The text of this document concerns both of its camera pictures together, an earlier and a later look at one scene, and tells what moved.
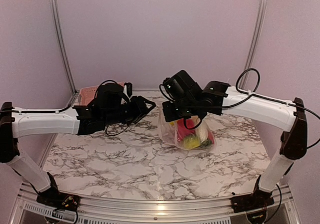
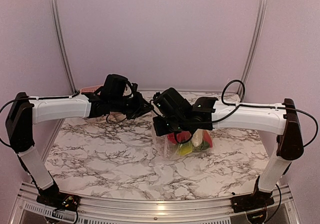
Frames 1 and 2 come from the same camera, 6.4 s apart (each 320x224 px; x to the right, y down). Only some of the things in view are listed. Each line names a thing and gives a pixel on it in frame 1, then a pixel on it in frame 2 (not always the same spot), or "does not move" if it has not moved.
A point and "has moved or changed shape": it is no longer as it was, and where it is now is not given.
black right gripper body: [187, 108] -> [174, 125]
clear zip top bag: [190, 133] has moved or changed shape
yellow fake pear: [191, 142] -> [186, 149]
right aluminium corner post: [259, 21] does not move
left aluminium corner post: [53, 0] does not move
